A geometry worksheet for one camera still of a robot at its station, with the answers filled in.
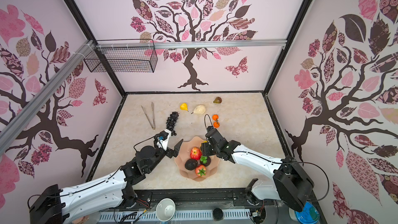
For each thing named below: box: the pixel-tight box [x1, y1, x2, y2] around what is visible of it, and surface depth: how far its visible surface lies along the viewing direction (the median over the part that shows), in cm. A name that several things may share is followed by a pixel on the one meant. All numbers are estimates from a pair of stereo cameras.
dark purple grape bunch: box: [165, 111, 180, 136], surface depth 101 cm
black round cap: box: [212, 207, 224, 221], surface depth 63 cm
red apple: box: [189, 146, 203, 161], surface depth 84 cm
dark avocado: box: [184, 158, 198, 171], surface depth 80 cm
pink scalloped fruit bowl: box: [174, 135, 221, 182], surface depth 82 cm
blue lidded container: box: [294, 201, 321, 224], surface depth 62 cm
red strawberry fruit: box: [194, 164, 207, 177], surface depth 79 cm
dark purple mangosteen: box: [200, 155, 211, 167], surface depth 82 cm
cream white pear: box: [190, 104, 206, 115], surface depth 107 cm
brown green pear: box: [212, 96, 223, 104], surface depth 114 cm
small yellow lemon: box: [179, 102, 190, 112], surface depth 111 cm
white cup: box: [155, 198, 176, 222], surface depth 71 cm
